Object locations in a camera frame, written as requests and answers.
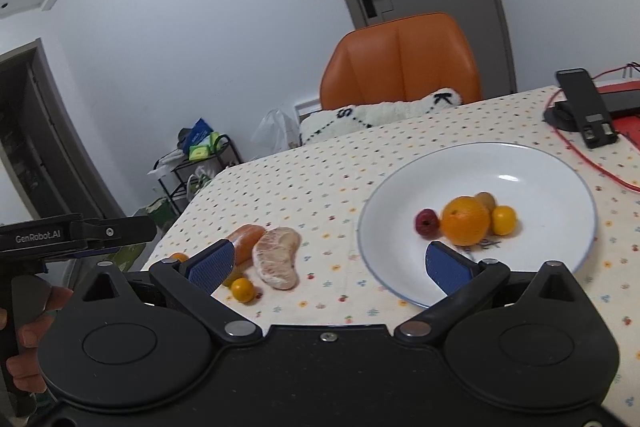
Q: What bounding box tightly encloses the white fluffy cushion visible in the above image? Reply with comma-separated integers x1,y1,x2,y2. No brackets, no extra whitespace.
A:
299,88,462,145

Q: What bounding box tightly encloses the small orange kumquat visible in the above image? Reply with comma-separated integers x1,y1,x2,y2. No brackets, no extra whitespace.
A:
230,277,256,305

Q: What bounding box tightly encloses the black phone stand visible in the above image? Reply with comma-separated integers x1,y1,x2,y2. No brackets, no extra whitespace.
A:
542,68,618,148

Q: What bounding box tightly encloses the peeled pomelo segment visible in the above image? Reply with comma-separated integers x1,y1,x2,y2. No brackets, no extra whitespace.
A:
252,228,302,291
226,225,266,265

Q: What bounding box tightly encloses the red cable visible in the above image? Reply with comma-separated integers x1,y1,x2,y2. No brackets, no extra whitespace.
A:
544,62,640,195

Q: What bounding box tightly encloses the orange leather chair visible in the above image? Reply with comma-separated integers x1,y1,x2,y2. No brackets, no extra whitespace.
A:
319,13,483,109

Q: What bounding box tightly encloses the floral tablecloth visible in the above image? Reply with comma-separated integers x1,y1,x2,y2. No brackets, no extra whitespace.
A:
152,88,639,426

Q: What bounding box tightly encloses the translucent plastic bag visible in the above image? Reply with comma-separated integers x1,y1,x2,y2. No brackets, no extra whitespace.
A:
252,108,300,154

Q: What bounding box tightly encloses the small yellow kumquat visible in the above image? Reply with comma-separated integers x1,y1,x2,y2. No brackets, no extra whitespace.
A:
491,205,518,236

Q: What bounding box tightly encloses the black smartphone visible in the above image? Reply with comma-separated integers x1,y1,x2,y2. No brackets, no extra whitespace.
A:
600,89,640,116

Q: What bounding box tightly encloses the white ceramic plate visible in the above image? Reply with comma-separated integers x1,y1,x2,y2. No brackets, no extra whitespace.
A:
357,142,598,308

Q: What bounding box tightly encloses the large orange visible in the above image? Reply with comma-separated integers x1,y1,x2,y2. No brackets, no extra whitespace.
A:
169,253,189,262
440,196,491,247

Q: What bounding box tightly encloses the left hand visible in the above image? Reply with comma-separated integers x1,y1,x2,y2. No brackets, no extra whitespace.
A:
6,286,74,393

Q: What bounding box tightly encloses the brown longan fruit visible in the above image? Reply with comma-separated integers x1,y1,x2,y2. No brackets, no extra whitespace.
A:
474,192,497,212

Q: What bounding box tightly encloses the small red apple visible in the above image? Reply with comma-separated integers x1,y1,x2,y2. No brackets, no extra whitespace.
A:
414,208,440,239

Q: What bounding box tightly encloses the blue snack bag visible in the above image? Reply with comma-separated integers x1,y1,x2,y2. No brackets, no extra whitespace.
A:
177,118,213,155

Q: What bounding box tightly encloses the black metal shelf rack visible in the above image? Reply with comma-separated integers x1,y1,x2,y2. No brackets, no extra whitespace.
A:
149,132,242,216

